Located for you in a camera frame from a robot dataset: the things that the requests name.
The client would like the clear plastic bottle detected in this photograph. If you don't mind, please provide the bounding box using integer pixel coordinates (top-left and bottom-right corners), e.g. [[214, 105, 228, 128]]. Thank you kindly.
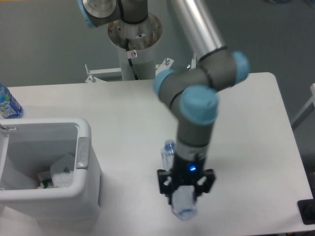
[[160, 140, 197, 221]]

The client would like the blue labelled water bottle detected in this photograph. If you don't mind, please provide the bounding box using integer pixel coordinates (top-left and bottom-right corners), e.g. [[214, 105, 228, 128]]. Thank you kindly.
[[0, 84, 23, 119]]

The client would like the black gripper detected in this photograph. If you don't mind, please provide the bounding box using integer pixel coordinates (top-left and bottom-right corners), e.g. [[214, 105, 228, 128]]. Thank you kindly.
[[157, 153, 216, 206]]

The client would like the trash inside the can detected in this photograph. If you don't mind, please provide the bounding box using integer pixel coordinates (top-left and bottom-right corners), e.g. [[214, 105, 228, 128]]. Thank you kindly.
[[37, 171, 54, 189]]

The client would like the white plastic trash can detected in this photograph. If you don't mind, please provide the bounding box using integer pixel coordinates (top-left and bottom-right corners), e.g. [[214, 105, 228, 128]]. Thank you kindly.
[[0, 118, 102, 220]]

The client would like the white paper wrapper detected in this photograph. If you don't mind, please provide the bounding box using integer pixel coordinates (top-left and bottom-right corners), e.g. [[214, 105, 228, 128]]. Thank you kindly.
[[50, 153, 75, 188]]

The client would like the black cable on pedestal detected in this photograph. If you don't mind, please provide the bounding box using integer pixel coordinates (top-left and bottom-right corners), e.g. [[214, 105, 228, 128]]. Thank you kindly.
[[125, 38, 139, 81]]

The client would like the white frame at right edge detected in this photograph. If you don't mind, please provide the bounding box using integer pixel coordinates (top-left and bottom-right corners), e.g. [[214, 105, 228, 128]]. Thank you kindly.
[[291, 84, 315, 130]]

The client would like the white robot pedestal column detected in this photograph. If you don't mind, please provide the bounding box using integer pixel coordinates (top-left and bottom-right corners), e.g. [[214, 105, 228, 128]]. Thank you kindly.
[[108, 13, 162, 81]]

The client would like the black clamp at table edge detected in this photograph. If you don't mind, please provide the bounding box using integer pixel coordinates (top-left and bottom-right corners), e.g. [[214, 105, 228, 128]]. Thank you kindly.
[[297, 199, 315, 225]]

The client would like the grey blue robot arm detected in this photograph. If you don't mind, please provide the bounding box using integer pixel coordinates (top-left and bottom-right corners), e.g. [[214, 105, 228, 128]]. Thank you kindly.
[[78, 0, 250, 205]]

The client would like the white metal table bracket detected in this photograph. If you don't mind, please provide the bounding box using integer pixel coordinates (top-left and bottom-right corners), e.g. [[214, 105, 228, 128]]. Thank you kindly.
[[84, 53, 199, 84]]

